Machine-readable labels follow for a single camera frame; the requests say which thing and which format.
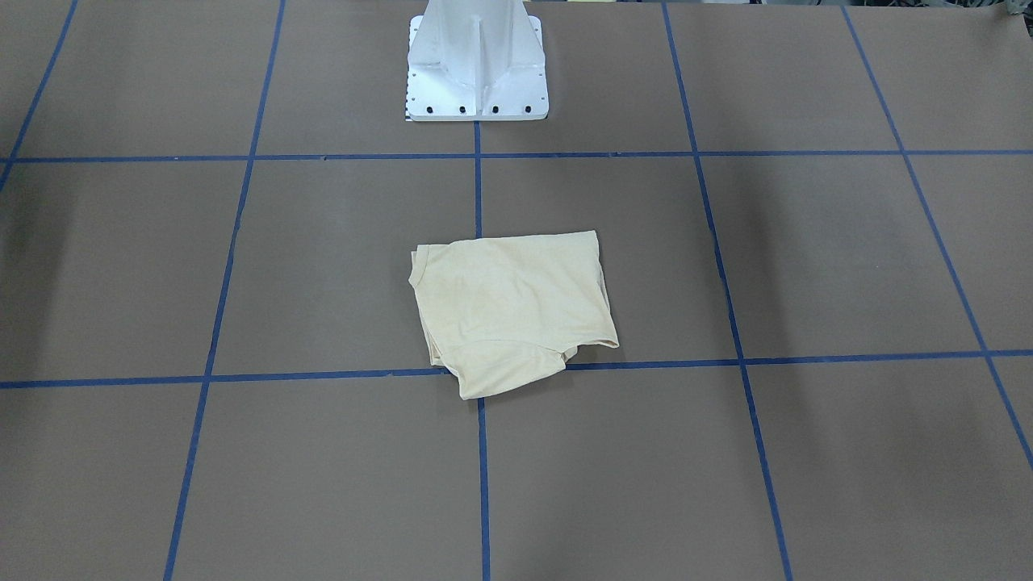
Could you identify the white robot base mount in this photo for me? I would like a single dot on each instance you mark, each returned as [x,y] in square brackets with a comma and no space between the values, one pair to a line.
[476,61]

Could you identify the beige long sleeve shirt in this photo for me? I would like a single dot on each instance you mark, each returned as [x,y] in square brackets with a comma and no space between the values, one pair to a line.
[500,313]

